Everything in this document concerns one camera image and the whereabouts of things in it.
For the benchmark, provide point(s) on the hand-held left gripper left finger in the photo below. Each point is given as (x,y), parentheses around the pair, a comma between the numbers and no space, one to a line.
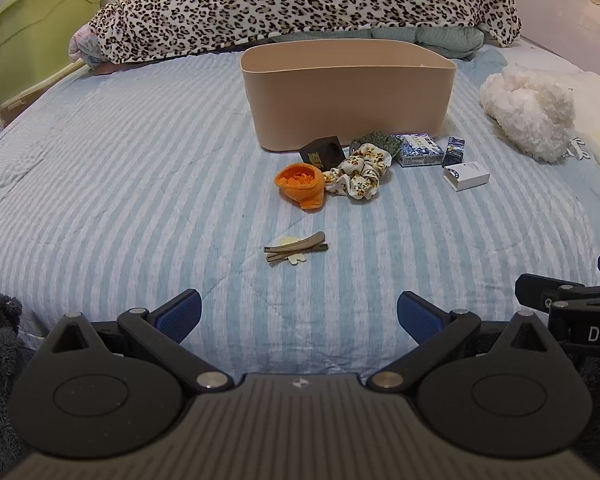
(181,312)

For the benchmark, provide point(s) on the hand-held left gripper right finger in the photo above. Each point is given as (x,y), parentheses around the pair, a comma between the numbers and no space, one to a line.
(419,316)

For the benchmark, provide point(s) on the pale yellow flower hair clip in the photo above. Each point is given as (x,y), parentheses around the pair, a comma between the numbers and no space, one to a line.
(291,258)

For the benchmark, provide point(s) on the brown metal hair clip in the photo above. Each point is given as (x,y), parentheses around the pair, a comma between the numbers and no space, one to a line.
(295,246)

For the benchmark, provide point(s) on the blue white striped quilt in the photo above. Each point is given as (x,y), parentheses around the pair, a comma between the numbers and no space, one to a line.
(130,185)

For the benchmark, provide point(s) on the white small box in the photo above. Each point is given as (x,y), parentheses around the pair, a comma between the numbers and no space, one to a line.
(466,175)

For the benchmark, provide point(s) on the white fluffy blanket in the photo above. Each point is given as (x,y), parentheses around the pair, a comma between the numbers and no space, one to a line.
(597,110)

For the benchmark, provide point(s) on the white floral scrunchie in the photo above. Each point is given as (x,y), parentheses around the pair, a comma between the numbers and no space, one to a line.
(361,172)

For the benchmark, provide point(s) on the blue white patterned box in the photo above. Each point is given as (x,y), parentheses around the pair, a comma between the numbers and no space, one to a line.
(417,151)

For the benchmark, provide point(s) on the dark blue small box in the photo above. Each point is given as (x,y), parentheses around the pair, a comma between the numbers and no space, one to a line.
(454,152)

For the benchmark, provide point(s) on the white fluffy plush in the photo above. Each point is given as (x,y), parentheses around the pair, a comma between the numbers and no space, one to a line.
(530,112)

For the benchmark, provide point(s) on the orange knitted cloth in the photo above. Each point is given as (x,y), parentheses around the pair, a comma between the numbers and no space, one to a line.
(302,186)

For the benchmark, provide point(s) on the green patterned scrunchie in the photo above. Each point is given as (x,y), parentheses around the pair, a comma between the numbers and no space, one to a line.
(375,138)

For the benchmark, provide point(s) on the black cube box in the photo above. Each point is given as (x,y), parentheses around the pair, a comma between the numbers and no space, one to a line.
(324,154)

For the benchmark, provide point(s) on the beige plastic storage bin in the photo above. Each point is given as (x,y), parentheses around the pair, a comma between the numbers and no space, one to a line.
(350,95)

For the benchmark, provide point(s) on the teal folded blanket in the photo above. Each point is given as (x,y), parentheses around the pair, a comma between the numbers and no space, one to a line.
(420,40)

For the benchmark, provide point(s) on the green plastic storage box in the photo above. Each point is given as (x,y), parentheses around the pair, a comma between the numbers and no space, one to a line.
(27,45)

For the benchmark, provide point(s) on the leopard print blanket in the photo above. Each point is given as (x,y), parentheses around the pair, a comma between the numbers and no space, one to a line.
(300,2)

